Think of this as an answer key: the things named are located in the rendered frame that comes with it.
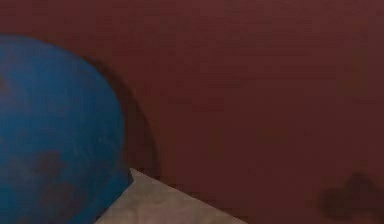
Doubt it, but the large blue round ball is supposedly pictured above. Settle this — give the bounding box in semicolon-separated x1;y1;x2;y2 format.
0;33;134;224

